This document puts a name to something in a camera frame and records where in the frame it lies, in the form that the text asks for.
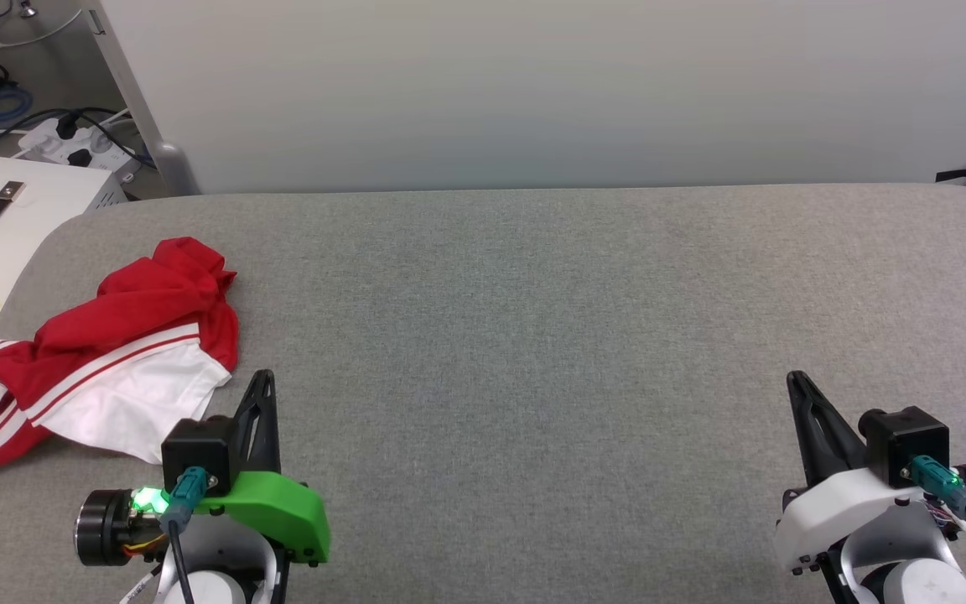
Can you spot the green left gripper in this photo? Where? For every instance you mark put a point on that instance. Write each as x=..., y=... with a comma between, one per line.
x=277, y=507

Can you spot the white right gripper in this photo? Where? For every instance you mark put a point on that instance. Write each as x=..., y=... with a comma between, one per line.
x=835, y=512

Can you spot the red white basketball jersey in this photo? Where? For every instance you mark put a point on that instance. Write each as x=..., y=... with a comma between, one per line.
x=139, y=335

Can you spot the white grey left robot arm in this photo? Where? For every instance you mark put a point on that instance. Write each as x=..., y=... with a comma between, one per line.
x=215, y=579

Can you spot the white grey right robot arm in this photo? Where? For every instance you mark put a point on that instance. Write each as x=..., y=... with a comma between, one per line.
x=911, y=554

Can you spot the grey metal partition foot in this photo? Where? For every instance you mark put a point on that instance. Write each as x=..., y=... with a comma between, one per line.
x=174, y=168

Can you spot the white power strip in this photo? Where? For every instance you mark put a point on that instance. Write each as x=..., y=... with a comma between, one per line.
x=47, y=144

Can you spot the white partition panel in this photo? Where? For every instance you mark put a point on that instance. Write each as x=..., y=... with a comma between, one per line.
x=533, y=84

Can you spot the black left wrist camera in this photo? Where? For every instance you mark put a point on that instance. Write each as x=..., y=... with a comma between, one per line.
x=196, y=449

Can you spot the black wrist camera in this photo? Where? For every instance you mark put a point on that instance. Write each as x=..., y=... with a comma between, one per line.
x=906, y=436
x=196, y=449

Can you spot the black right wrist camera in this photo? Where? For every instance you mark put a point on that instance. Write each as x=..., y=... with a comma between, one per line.
x=906, y=436

